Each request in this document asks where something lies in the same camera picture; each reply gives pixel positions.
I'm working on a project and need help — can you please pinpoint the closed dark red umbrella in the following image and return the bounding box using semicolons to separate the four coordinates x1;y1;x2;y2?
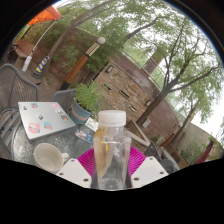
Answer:
194;138;218;165

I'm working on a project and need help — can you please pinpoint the wooden bench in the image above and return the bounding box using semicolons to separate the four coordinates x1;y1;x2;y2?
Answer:
11;39;36;60

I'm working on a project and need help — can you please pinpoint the white sticker sheet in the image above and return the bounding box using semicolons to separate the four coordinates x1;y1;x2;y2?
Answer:
84;117;100;133

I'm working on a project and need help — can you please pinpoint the grey mesh-back chair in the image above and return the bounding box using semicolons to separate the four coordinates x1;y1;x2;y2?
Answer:
0;63;40;158
51;88;78;113

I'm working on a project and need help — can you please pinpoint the sticker-covered card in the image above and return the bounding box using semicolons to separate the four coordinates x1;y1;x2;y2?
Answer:
74;129;94;144

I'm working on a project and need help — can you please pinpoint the silver laptop with stickers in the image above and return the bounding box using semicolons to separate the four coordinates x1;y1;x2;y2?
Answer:
17;101;77;141

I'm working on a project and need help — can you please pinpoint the white ribbed mug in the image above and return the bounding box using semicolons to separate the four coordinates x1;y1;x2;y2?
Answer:
33;142;70;174

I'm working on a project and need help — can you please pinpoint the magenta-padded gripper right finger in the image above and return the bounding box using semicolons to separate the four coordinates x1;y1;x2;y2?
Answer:
129;146;169;189

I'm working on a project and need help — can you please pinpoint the blue yellow striped cone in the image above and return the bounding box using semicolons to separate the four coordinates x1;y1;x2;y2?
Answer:
32;55;50;79

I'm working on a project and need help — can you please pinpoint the wooden lamp post white globe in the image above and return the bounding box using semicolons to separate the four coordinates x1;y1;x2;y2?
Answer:
59;36;107;91

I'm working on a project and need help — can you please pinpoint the green plant in blue pot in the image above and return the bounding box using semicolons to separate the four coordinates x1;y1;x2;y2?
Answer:
70;81;104;125

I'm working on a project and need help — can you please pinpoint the clear plastic bottle white cap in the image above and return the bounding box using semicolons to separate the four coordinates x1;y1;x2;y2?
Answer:
92;110;133;191

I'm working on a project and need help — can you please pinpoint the white canopy pole with base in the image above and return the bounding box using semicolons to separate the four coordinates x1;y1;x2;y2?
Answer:
21;19;56;73

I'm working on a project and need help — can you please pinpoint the orange canopy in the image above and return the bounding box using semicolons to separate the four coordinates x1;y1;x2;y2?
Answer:
27;5;63;27

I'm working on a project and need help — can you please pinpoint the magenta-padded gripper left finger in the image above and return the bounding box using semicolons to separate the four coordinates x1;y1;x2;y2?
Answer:
55;148;97;189

